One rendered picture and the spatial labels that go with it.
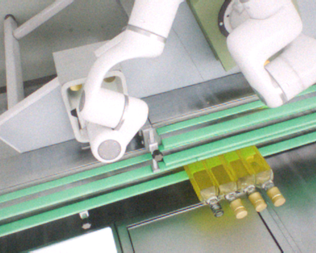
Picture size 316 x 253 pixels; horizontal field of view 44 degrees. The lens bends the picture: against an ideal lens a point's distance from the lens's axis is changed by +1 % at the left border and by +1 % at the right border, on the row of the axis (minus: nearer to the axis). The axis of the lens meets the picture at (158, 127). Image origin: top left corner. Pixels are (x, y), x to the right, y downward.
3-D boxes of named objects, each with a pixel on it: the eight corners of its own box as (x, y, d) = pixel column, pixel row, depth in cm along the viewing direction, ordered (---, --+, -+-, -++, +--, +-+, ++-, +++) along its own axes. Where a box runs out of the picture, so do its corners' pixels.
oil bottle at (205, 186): (178, 157, 127) (203, 209, 112) (177, 145, 123) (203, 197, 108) (194, 152, 128) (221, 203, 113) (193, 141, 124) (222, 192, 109)
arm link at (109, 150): (112, 97, 75) (155, 110, 79) (105, 79, 84) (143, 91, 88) (87, 161, 80) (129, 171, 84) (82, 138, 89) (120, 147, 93)
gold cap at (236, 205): (228, 207, 111) (235, 220, 108) (229, 200, 108) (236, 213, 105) (239, 204, 111) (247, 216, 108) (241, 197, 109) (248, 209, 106)
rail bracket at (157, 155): (144, 153, 120) (156, 184, 111) (138, 114, 108) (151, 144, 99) (153, 151, 120) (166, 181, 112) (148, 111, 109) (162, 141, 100)
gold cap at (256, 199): (247, 201, 111) (255, 213, 108) (248, 193, 109) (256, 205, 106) (258, 197, 112) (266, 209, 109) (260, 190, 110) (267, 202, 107)
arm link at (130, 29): (158, 37, 84) (127, 127, 87) (103, 16, 79) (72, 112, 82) (172, 41, 76) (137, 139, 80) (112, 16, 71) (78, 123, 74)
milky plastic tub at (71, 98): (74, 126, 121) (78, 145, 115) (54, 67, 105) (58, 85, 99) (127, 112, 124) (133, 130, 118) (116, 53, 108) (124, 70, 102)
